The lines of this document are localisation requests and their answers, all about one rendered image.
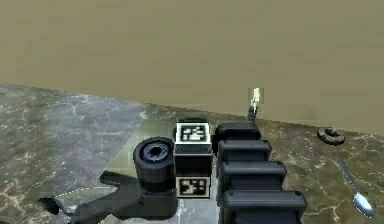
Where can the silver metal spoon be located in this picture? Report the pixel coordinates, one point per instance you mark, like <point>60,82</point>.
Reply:
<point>361,201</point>

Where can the pale small upright object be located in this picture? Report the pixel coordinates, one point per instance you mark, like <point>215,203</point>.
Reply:
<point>255,99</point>

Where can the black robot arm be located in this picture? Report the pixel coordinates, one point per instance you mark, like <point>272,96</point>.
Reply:
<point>248,180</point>

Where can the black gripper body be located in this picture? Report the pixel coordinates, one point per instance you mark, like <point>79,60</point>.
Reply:
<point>155,173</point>

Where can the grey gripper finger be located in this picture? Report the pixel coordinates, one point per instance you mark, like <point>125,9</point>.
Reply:
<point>86,190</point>
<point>50,204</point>

